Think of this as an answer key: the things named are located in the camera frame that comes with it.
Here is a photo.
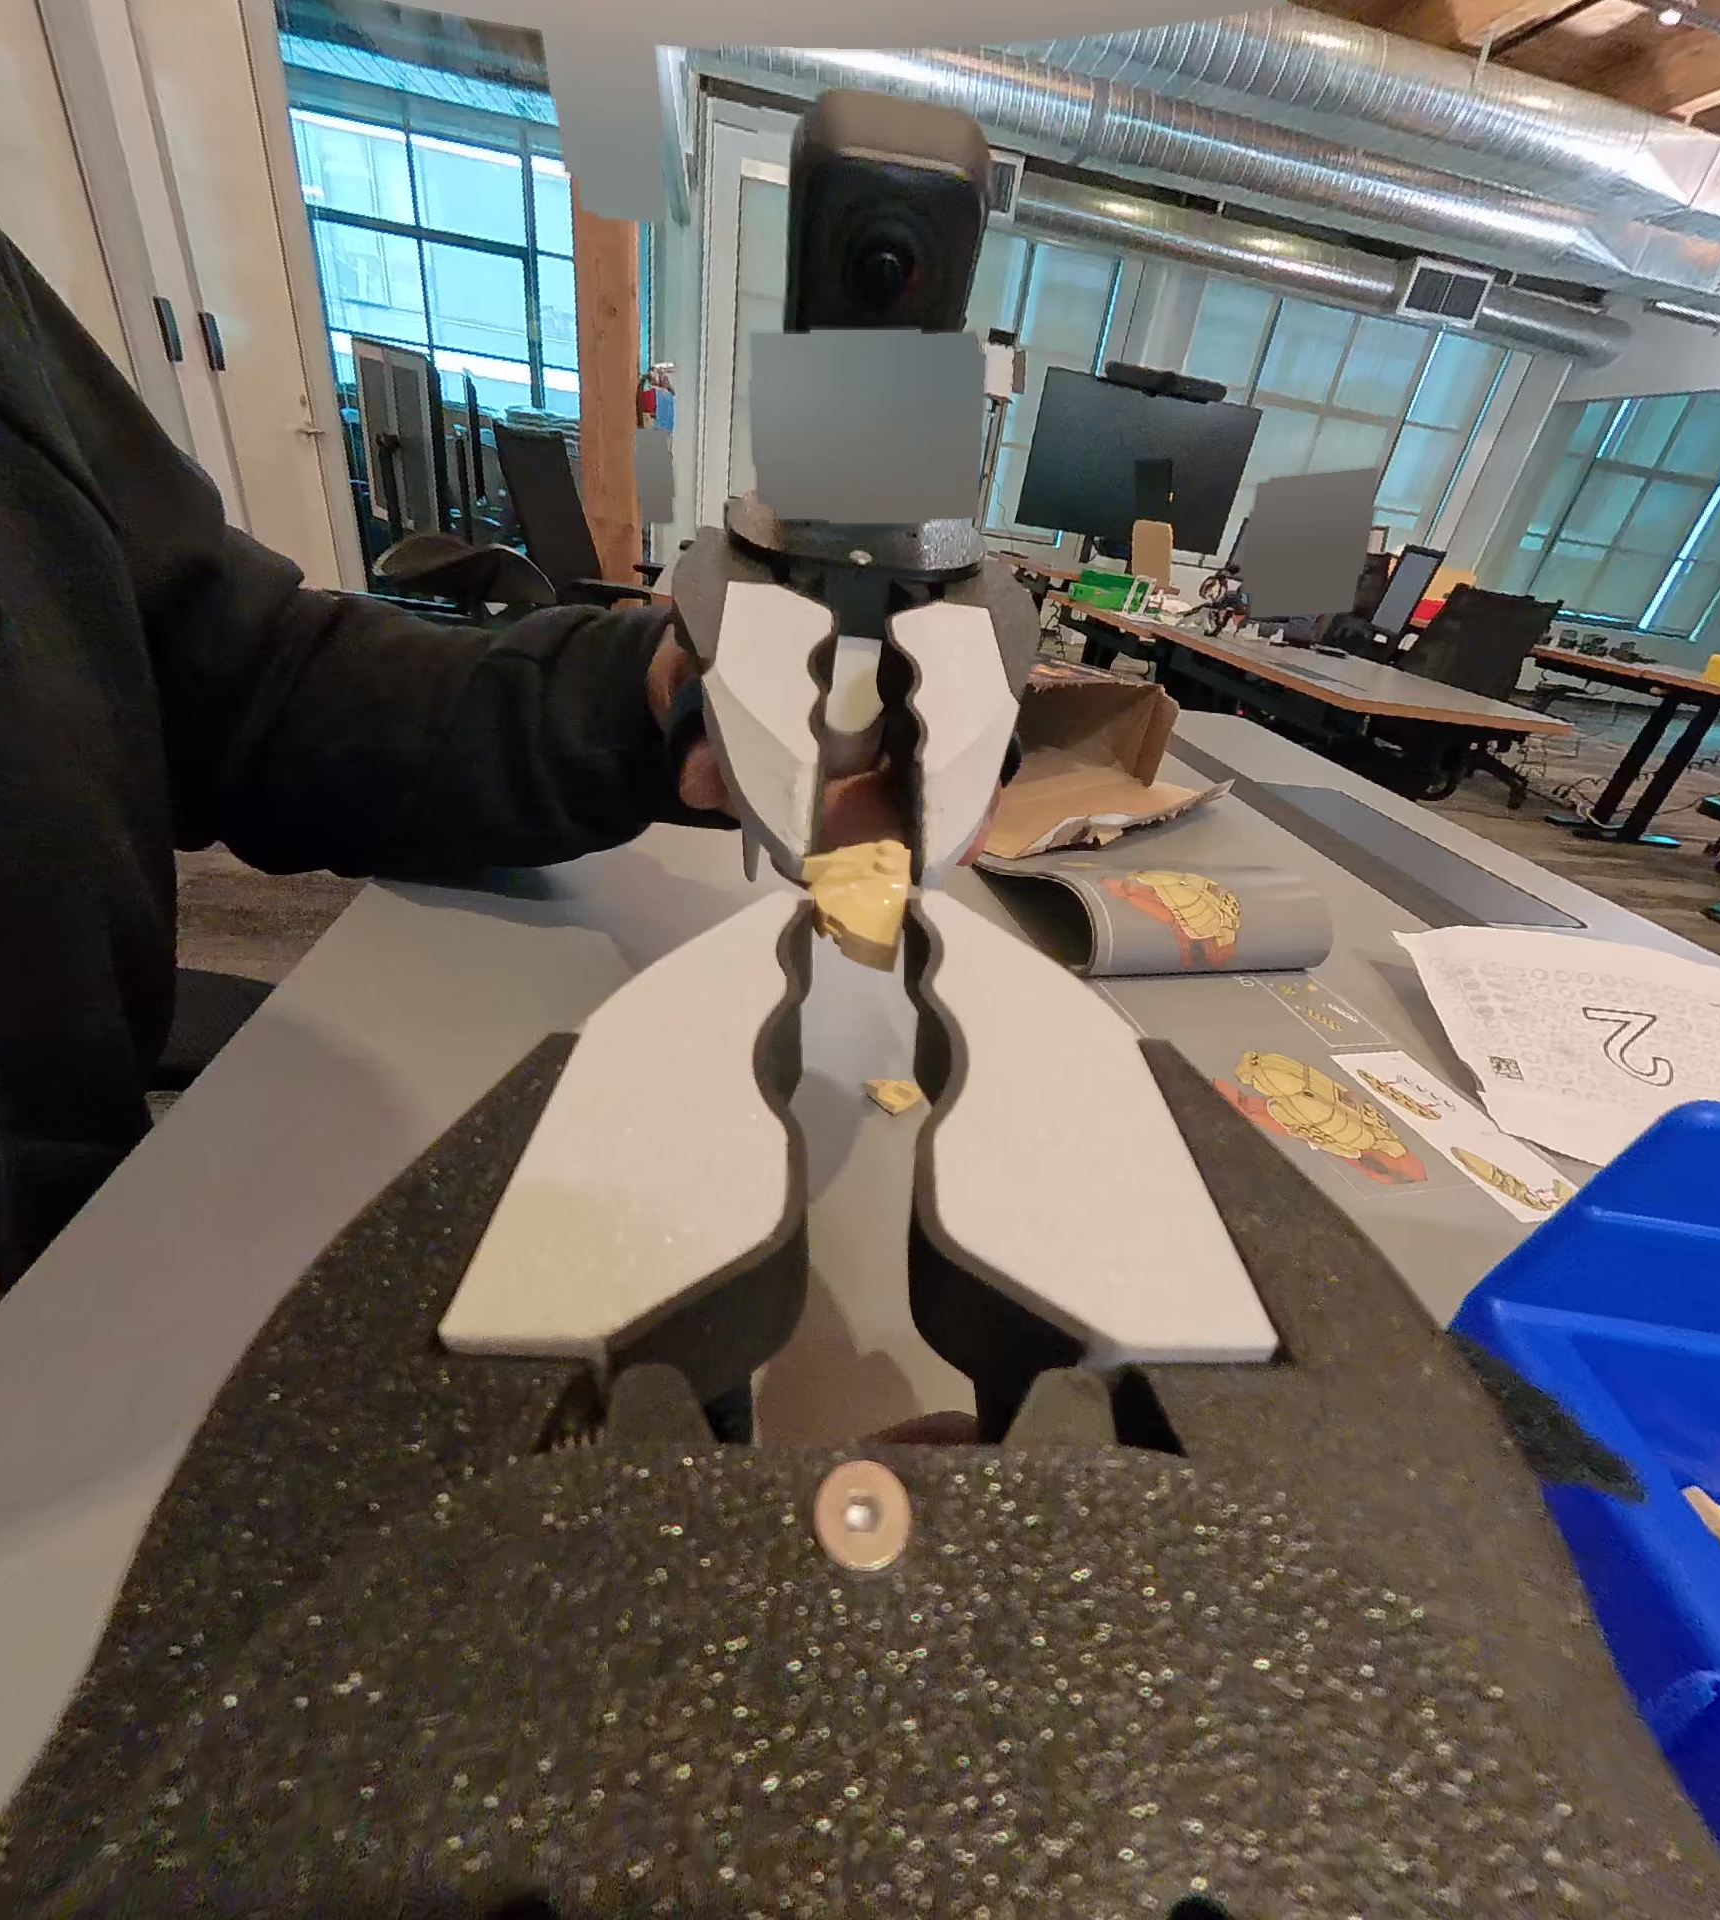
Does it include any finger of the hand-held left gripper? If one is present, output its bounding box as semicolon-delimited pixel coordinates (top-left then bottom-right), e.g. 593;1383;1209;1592
698;583;840;885
881;600;1021;890

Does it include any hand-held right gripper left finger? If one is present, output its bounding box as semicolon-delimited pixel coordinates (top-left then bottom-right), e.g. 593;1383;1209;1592
436;892;814;1438

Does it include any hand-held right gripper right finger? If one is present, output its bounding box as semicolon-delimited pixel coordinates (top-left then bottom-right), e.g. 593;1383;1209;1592
901;885;1282;1438

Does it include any tan brick assembly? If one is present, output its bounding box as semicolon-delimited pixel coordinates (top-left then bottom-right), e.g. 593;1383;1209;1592
800;840;916;977

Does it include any person's left forearm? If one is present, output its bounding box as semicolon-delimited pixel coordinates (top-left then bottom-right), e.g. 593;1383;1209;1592
170;576;734;882

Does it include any long desk with wooden edge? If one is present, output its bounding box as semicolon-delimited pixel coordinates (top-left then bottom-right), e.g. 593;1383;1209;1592
1531;642;1720;847
1046;593;1574;801

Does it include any grey desk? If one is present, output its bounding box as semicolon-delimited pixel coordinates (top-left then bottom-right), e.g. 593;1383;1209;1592
0;704;1720;1879

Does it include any person's left hand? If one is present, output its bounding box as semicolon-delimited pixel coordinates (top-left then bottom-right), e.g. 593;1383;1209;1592
642;627;921;877

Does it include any open cardboard set box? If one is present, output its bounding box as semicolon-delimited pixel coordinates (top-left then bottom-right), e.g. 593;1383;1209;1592
972;666;1238;869

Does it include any large black display screen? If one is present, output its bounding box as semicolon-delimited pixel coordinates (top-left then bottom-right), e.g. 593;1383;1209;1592
1015;365;1263;561

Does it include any grey instruction booklet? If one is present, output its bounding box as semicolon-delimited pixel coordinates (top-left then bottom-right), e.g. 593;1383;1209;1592
972;855;1582;1224

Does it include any white printed paper sheet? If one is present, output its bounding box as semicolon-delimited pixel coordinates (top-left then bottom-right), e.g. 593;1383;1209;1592
1393;925;1720;1170

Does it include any blue plastic storage bin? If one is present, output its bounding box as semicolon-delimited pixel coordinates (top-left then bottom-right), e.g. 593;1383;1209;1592
1452;1103;1720;1920

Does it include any wooden support post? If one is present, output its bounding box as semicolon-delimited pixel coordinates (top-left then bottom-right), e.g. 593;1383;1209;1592
571;211;650;590

